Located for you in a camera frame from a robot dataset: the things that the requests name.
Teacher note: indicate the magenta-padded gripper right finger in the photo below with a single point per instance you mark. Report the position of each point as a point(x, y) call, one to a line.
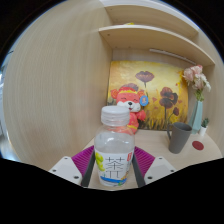
point(158, 168)

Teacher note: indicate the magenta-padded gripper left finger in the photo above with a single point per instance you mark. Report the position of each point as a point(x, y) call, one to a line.
point(68, 168)

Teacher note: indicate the clear plastic drink bottle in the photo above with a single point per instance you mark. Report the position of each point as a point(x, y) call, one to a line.
point(113, 146)

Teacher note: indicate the grey cup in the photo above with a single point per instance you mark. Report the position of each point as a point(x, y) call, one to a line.
point(179, 138)

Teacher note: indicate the flat round red coaster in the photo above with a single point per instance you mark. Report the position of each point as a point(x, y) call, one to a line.
point(198, 145)

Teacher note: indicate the small potted succulent plant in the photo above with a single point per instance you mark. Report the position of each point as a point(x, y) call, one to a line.
point(204, 125)

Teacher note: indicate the pale teal vase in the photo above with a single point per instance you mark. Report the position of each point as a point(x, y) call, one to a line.
point(196, 116)

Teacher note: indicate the red plush mouse toy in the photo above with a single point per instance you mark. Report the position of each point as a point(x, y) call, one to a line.
point(128, 98)

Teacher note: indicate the yellow poppy flower painting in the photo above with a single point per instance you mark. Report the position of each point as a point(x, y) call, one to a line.
point(156, 83)

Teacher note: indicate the pink and white flower bouquet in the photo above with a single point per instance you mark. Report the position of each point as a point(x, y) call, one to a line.
point(196, 78)

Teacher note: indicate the white light strip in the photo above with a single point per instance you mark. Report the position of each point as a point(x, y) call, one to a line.
point(173, 56)

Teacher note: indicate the light wooden shelf board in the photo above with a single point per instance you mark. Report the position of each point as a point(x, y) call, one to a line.
point(150, 38)
point(150, 15)

